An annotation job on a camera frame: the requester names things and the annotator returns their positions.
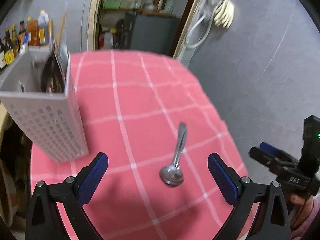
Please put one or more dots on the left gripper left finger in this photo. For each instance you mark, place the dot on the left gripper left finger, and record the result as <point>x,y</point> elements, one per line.
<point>44,220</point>

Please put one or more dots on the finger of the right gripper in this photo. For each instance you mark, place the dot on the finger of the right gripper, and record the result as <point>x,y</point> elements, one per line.
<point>263,157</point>
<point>269,148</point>

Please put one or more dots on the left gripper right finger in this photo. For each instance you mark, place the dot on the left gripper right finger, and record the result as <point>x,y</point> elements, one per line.
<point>271,220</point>

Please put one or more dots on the steel spoon handle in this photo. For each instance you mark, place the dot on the steel spoon handle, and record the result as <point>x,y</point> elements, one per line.
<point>171,174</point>

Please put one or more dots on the white perforated utensil holder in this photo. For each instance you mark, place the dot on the white perforated utensil holder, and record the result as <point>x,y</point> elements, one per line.
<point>51,121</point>

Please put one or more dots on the person's right hand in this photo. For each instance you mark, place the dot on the person's right hand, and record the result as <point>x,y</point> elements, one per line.
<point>305,203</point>

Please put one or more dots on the pink checkered tablecloth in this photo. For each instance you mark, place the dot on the pink checkered tablecloth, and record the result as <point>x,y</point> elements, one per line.
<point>131,104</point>

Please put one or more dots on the cream rubber gloves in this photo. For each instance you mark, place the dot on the cream rubber gloves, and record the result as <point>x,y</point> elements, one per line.
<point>224,14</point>

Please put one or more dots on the grey metal cabinet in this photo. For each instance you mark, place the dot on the grey metal cabinet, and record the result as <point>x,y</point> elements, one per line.
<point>152,33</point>

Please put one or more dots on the dark soy sauce bottle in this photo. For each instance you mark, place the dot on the dark soy sauce bottle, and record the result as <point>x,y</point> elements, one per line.
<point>3,63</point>

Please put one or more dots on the yellow label sauce bottle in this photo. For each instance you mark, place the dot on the yellow label sauce bottle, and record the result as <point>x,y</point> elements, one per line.
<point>8,52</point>

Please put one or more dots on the orange oil bottle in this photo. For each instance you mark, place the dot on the orange oil bottle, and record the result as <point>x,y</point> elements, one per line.
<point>32,29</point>

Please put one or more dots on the large oil bottle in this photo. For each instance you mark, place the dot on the large oil bottle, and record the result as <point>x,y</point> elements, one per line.
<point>43,25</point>

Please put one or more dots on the green box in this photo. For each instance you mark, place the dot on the green box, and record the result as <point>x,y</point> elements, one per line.
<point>111,4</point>

